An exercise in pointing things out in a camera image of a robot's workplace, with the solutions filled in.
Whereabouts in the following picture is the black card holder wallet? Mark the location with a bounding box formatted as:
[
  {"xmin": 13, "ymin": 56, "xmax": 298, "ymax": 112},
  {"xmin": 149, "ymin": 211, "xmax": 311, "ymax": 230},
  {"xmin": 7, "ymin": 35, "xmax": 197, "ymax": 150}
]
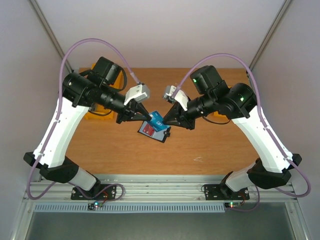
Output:
[{"xmin": 137, "ymin": 121, "xmax": 171, "ymax": 143}]

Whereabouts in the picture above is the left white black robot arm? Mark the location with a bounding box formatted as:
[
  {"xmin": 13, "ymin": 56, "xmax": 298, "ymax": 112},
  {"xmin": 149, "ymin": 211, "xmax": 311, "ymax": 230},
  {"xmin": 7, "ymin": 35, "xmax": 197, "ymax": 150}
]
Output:
[{"xmin": 23, "ymin": 57, "xmax": 151, "ymax": 199}]

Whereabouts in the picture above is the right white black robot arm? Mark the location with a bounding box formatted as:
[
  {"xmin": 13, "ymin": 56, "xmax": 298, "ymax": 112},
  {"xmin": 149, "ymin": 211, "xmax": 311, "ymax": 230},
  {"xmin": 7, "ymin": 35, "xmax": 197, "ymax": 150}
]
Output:
[{"xmin": 163, "ymin": 65, "xmax": 302, "ymax": 200}]

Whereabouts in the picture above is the red card in holder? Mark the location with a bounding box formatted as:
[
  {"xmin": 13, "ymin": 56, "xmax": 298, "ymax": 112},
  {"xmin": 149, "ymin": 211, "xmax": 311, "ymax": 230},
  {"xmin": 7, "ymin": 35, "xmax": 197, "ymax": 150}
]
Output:
[{"xmin": 139, "ymin": 122, "xmax": 155, "ymax": 137}]

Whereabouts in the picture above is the yellow bin right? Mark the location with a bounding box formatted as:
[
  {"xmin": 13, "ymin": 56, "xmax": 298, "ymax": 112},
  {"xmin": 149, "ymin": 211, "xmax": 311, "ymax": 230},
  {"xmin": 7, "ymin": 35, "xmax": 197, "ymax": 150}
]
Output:
[{"xmin": 213, "ymin": 111, "xmax": 225, "ymax": 118}]

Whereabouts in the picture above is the yellow bin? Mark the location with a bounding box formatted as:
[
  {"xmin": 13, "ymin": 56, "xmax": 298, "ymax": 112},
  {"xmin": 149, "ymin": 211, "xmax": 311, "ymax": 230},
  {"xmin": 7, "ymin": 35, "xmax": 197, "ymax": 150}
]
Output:
[
  {"xmin": 84, "ymin": 104, "xmax": 115, "ymax": 121},
  {"xmin": 213, "ymin": 111, "xmax": 225, "ymax": 118},
  {"xmin": 92, "ymin": 63, "xmax": 123, "ymax": 92}
]

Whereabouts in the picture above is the yellow bin far left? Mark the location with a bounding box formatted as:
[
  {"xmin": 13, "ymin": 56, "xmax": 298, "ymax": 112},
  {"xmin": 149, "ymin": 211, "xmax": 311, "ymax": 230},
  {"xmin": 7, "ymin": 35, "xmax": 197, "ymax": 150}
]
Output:
[{"xmin": 92, "ymin": 63, "xmax": 123, "ymax": 92}]

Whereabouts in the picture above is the yellow bin near left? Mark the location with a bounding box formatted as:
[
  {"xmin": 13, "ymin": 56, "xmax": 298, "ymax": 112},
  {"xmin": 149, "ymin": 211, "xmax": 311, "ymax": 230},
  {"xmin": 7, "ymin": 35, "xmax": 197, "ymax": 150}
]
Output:
[{"xmin": 84, "ymin": 104, "xmax": 115, "ymax": 121}]

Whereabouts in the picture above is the right small circuit board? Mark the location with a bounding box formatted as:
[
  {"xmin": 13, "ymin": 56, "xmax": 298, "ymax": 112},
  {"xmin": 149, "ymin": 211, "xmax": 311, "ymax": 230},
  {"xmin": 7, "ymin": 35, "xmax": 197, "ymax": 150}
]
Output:
[{"xmin": 224, "ymin": 201, "xmax": 243, "ymax": 209}]

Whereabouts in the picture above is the small circuit board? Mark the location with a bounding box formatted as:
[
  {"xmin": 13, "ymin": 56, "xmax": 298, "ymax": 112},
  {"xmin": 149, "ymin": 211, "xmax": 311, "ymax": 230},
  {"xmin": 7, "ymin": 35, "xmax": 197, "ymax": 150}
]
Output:
[
  {"xmin": 224, "ymin": 201, "xmax": 243, "ymax": 209},
  {"xmin": 87, "ymin": 201, "xmax": 104, "ymax": 211}
]

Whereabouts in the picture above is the left small circuit board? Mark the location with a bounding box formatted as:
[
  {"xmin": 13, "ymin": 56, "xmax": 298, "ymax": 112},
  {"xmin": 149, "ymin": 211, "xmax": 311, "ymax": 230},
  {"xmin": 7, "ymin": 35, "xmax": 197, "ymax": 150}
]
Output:
[{"xmin": 87, "ymin": 201, "xmax": 104, "ymax": 211}]

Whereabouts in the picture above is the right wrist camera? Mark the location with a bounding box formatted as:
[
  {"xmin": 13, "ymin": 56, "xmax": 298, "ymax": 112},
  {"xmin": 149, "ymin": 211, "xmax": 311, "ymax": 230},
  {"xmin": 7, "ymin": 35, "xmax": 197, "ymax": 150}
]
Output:
[{"xmin": 163, "ymin": 85, "xmax": 189, "ymax": 111}]

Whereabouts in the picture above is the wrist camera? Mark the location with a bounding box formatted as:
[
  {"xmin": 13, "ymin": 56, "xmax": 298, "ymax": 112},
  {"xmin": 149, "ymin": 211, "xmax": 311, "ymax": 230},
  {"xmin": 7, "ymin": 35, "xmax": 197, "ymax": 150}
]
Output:
[
  {"xmin": 163, "ymin": 85, "xmax": 189, "ymax": 111},
  {"xmin": 123, "ymin": 83, "xmax": 150, "ymax": 106}
]

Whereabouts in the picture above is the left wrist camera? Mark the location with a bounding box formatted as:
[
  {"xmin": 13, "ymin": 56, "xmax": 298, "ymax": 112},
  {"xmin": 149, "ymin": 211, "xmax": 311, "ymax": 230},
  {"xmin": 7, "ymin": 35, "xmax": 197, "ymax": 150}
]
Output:
[{"xmin": 123, "ymin": 83, "xmax": 150, "ymax": 106}]

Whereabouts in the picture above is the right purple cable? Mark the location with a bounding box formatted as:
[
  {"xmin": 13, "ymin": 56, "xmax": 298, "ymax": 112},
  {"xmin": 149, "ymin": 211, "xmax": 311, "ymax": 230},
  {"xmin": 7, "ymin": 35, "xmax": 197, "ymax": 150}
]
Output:
[{"xmin": 172, "ymin": 52, "xmax": 312, "ymax": 213}]

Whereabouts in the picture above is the purple cable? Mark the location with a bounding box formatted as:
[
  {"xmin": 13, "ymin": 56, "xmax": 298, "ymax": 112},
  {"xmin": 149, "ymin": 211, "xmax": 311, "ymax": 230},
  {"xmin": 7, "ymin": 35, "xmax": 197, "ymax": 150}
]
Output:
[
  {"xmin": 25, "ymin": 37, "xmax": 146, "ymax": 202},
  {"xmin": 172, "ymin": 52, "xmax": 312, "ymax": 213}
]

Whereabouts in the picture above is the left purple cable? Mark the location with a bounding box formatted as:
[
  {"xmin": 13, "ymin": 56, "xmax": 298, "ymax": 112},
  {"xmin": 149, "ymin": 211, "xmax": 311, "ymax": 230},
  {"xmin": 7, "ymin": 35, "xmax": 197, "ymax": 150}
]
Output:
[{"xmin": 25, "ymin": 37, "xmax": 146, "ymax": 202}]

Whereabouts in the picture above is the aluminium rail frame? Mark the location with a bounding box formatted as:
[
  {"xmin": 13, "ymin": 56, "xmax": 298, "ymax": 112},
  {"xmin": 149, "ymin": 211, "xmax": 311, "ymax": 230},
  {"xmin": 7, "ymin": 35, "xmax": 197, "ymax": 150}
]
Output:
[{"xmin": 30, "ymin": 174, "xmax": 298, "ymax": 204}]

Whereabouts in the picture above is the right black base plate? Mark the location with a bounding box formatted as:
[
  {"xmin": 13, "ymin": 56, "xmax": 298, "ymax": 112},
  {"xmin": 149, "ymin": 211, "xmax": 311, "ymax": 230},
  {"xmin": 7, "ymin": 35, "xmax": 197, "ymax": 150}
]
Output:
[{"xmin": 200, "ymin": 184, "xmax": 250, "ymax": 201}]

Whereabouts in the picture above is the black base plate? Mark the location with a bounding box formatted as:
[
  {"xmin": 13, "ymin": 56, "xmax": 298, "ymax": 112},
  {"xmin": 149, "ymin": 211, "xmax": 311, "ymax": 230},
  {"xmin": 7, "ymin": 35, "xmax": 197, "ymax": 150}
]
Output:
[
  {"xmin": 200, "ymin": 184, "xmax": 250, "ymax": 201},
  {"xmin": 70, "ymin": 183, "xmax": 117, "ymax": 201}
]

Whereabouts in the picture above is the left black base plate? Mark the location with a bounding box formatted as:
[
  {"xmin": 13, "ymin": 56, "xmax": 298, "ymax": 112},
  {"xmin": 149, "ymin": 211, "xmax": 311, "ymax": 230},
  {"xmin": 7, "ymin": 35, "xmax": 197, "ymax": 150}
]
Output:
[{"xmin": 70, "ymin": 183, "xmax": 117, "ymax": 201}]

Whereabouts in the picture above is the grey slotted cable duct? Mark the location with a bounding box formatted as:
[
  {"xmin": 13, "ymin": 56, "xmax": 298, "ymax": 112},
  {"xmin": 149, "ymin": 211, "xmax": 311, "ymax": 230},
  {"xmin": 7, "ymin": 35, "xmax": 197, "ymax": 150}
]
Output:
[{"xmin": 33, "ymin": 202, "xmax": 225, "ymax": 214}]

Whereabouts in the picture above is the left aluminium corner post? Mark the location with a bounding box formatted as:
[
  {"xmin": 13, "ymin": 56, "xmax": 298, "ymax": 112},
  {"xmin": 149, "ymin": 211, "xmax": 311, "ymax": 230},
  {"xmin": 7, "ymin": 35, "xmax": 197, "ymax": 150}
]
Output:
[{"xmin": 28, "ymin": 0, "xmax": 65, "ymax": 60}]

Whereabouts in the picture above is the aluminium corner post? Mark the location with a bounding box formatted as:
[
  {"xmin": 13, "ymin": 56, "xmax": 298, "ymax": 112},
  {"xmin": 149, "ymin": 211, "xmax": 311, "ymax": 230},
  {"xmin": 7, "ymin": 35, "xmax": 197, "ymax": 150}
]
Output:
[
  {"xmin": 28, "ymin": 0, "xmax": 65, "ymax": 60},
  {"xmin": 249, "ymin": 0, "xmax": 294, "ymax": 71}
]

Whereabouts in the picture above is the right aluminium corner post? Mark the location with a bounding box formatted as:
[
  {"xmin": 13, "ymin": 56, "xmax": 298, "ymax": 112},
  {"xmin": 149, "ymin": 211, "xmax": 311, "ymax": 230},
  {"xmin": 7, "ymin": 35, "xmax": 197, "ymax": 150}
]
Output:
[{"xmin": 249, "ymin": 0, "xmax": 294, "ymax": 71}]

